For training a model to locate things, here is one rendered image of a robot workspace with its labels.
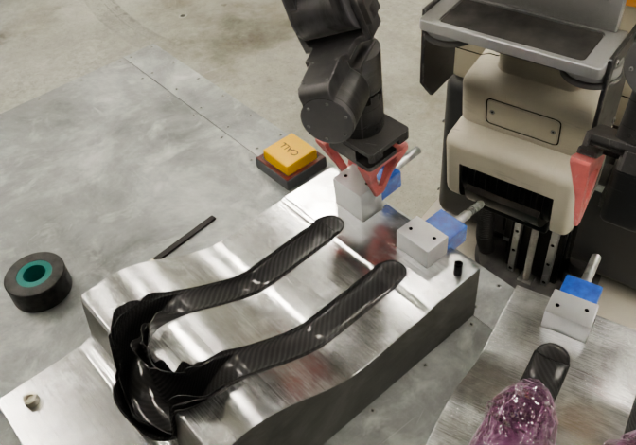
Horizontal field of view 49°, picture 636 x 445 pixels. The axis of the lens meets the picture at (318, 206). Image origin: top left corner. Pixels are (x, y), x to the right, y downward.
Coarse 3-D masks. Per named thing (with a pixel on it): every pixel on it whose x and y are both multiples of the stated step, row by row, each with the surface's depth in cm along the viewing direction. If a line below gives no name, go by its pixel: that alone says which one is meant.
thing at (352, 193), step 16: (400, 160) 92; (336, 176) 88; (352, 176) 88; (400, 176) 90; (336, 192) 90; (352, 192) 86; (368, 192) 86; (384, 192) 89; (352, 208) 89; (368, 208) 88
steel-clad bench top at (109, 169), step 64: (128, 64) 136; (0, 128) 124; (64, 128) 123; (128, 128) 121; (192, 128) 120; (256, 128) 119; (0, 192) 111; (64, 192) 110; (128, 192) 109; (192, 192) 108; (256, 192) 107; (0, 256) 101; (64, 256) 100; (128, 256) 99; (0, 320) 93; (64, 320) 92; (0, 384) 85; (448, 384) 81
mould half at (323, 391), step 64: (320, 192) 93; (192, 256) 86; (256, 256) 86; (320, 256) 85; (384, 256) 84; (448, 256) 83; (192, 320) 74; (256, 320) 78; (384, 320) 78; (448, 320) 83; (64, 384) 78; (256, 384) 68; (320, 384) 71; (384, 384) 80
